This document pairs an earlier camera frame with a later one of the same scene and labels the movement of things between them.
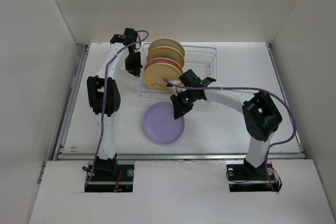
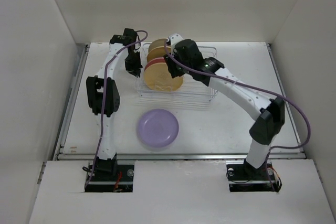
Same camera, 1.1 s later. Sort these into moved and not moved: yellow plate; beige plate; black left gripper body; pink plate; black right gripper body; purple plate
Moved: purple plate; black right gripper body
Not moved: yellow plate; black left gripper body; beige plate; pink plate
